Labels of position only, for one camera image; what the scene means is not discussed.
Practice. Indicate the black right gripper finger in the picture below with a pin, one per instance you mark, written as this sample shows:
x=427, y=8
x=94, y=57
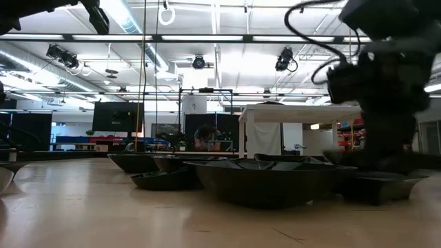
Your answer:
x=389, y=137

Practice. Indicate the black overhead beam with lights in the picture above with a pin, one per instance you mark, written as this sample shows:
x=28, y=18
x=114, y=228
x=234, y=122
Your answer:
x=155, y=38

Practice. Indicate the black ceiling spotlight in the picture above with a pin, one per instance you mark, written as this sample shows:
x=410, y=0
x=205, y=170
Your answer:
x=284, y=58
x=198, y=62
x=65, y=58

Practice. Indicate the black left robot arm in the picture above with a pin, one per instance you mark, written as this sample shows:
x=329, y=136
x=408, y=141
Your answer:
x=20, y=10

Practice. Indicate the black square mini plate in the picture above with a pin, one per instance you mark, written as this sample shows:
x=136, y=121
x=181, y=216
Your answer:
x=379, y=189

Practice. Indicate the green background plant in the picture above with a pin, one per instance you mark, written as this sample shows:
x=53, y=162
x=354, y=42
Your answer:
x=181, y=144

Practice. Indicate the silver ventilation duct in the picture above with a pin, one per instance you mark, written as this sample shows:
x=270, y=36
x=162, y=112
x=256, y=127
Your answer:
x=127, y=20

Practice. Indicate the black aluminium table frame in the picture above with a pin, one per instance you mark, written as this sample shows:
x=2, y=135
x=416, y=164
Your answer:
x=69, y=155

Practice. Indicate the person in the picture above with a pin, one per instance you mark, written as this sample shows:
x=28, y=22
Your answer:
x=206, y=136

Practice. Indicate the black leaf-shaped mini plate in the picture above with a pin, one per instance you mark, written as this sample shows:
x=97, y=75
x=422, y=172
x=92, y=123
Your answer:
x=262, y=187
x=132, y=163
x=172, y=163

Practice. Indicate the black teardrop mini plate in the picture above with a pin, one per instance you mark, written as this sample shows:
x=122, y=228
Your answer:
x=10, y=165
x=162, y=180

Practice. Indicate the white hanging sheet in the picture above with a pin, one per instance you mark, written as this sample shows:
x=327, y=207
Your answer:
x=268, y=137

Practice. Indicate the black partition panel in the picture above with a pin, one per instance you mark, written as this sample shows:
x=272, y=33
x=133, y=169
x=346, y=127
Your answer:
x=31, y=131
x=231, y=131

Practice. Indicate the black wall monitor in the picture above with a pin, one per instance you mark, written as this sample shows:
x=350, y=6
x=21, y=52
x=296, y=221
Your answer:
x=117, y=117

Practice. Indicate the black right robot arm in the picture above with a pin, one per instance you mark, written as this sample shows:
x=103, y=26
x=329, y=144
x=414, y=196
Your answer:
x=379, y=17

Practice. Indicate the black metal frame stand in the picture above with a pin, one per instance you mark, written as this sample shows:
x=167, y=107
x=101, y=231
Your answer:
x=206, y=90

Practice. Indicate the red storage shelves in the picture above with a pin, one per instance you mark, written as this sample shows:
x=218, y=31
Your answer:
x=346, y=143

